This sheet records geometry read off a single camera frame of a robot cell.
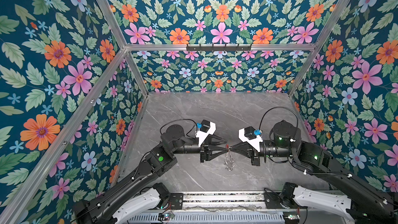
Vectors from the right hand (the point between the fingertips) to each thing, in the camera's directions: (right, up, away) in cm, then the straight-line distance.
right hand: (232, 146), depth 55 cm
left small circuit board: (-29, -37, +15) cm, 49 cm away
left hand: (-2, 0, -3) cm, 3 cm away
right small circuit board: (+30, -37, +15) cm, 50 cm away
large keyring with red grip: (+3, -16, +31) cm, 35 cm away
